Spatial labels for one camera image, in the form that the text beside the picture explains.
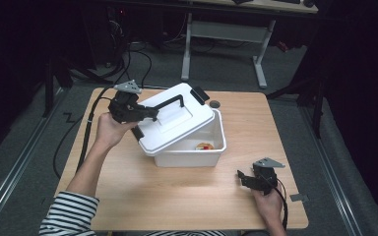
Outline white plastic storage box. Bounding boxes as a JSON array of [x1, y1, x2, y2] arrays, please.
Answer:
[[139, 107, 228, 169]]

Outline dark computer tower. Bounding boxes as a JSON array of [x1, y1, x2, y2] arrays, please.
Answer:
[[87, 4, 129, 67]]

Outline black stand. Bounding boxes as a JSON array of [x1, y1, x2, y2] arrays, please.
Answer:
[[265, 73, 330, 140], [41, 53, 112, 119]]

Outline thin black floor cable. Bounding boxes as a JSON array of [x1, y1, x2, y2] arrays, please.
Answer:
[[52, 115, 84, 180]]

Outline black floor cables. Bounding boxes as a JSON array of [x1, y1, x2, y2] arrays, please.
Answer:
[[109, 40, 154, 89]]

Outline person's left hand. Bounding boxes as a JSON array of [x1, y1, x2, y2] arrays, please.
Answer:
[[94, 112, 139, 149]]

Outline grey tape piece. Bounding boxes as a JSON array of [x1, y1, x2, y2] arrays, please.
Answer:
[[288, 193, 310, 203]]

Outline white box lid black handle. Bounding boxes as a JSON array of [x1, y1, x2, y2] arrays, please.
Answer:
[[130, 82, 217, 157]]

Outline metal floor rail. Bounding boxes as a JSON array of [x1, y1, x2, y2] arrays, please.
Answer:
[[299, 104, 364, 236], [0, 88, 69, 230]]

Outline thick black gripper cable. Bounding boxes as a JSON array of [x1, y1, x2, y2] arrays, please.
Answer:
[[76, 85, 116, 174]]

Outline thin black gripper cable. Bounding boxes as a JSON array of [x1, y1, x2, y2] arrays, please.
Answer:
[[275, 185, 289, 231]]

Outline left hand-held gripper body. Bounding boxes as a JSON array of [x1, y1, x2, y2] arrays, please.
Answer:
[[108, 79, 142, 124]]

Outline round golden pastry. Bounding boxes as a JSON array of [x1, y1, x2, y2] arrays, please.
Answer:
[[195, 142, 216, 151]]

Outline black white striped shirt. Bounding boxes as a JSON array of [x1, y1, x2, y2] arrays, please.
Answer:
[[38, 191, 228, 236]]

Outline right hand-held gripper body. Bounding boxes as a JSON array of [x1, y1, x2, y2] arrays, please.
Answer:
[[253, 157, 285, 197]]

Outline small red object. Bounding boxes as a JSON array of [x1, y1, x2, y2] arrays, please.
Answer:
[[276, 40, 290, 53]]

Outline person's right hand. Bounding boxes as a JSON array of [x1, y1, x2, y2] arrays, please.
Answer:
[[251, 188, 284, 224]]

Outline desk with white legs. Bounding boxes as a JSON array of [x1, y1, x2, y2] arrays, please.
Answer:
[[180, 0, 319, 89]]

